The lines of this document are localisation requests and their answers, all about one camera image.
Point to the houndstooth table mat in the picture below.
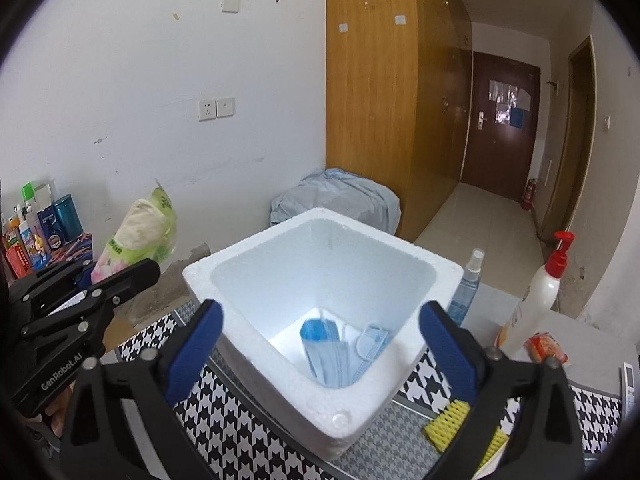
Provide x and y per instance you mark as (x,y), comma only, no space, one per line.
(240,440)

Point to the white remote control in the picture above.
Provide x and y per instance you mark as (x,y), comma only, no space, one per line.
(628,380)

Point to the red box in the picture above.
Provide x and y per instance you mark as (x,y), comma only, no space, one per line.
(16,260)

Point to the white red pump bottle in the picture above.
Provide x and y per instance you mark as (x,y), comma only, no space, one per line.
(535,305)

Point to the white foam box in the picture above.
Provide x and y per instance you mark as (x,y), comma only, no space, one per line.
(300,410)

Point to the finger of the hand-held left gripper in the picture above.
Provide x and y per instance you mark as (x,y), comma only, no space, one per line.
(50,275)
(135,275)

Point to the green capped bottle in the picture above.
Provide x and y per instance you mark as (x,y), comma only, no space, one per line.
(29,195)

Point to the white wall plate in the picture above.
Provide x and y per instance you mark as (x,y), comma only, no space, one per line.
(231,4)

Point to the red fire extinguisher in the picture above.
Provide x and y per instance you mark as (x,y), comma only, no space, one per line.
(528,195)

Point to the blue-grey cloth cover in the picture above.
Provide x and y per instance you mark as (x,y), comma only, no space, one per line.
(340,190)

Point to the yellow sponge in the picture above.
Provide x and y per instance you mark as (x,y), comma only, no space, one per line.
(445,425)

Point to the white door notice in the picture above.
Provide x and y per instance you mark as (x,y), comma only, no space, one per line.
(500,91)

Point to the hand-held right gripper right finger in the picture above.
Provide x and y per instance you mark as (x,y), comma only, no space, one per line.
(450,355)

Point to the plastic bag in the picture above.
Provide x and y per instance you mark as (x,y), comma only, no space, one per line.
(145,230)

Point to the red snack packet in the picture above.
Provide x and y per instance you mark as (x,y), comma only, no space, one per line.
(545,347)

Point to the white wall socket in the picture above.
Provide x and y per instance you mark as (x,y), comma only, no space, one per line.
(206,110)

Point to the dark brown door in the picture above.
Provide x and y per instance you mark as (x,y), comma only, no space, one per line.
(480,150)

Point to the wooden side door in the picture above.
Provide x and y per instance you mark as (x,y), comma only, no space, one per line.
(575,160)

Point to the blue spray bottle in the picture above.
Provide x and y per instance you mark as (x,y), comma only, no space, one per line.
(465,290)

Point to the light blue face mask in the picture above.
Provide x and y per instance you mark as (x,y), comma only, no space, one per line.
(372,342)

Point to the blue door notice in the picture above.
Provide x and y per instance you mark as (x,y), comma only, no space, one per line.
(516,118)

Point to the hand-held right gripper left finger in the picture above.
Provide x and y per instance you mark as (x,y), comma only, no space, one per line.
(195,350)

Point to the teal can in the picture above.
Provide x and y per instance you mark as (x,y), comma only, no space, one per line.
(67,217)

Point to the wooden wardrobe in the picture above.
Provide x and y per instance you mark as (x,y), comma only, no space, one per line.
(370,85)

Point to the bottle with yellow figure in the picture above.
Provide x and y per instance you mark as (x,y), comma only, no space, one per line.
(36,245)

